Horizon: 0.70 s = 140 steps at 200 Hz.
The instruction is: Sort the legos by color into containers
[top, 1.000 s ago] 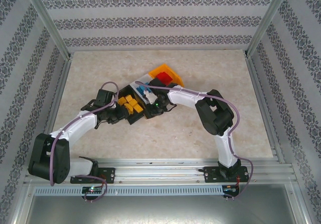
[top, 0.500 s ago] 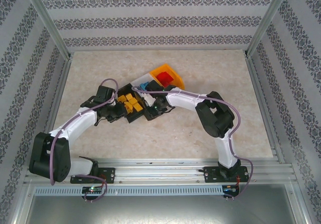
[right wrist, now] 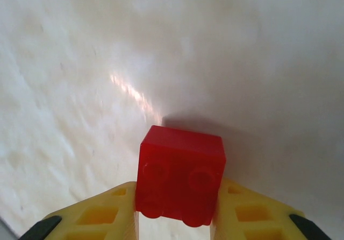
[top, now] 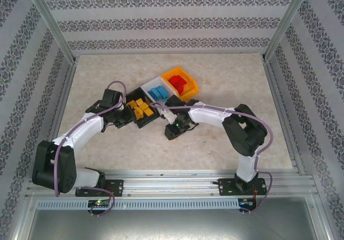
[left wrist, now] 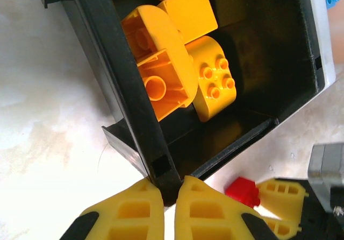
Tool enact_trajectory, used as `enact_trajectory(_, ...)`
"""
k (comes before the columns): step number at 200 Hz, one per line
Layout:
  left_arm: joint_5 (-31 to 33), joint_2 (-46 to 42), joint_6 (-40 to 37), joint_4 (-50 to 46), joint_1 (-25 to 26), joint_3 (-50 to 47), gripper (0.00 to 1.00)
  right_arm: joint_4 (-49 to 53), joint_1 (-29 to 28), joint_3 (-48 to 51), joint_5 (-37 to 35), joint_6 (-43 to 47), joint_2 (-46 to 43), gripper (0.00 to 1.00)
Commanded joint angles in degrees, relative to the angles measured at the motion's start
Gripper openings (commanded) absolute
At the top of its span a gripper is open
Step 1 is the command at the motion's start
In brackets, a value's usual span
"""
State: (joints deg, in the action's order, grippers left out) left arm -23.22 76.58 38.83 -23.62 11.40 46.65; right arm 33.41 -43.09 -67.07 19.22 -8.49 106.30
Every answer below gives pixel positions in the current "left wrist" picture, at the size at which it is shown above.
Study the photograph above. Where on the red lego brick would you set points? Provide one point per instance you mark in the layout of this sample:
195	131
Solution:
242	193

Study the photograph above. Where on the white plastic bin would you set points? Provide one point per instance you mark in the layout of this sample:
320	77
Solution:
322	49

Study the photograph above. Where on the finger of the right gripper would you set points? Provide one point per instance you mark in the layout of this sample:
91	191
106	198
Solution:
282	228
282	197

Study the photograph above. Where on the yellow half-round lego brick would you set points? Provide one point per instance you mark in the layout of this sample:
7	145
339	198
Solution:
215	89
161	35

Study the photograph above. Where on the black plastic bin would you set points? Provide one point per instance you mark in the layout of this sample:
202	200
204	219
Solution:
268	62

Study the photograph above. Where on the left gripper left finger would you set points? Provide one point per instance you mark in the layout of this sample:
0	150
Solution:
129	213

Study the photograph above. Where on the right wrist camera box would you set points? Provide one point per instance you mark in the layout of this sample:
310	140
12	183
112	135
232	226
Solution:
328	175

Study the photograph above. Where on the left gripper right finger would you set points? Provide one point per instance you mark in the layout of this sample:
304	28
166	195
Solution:
209	213

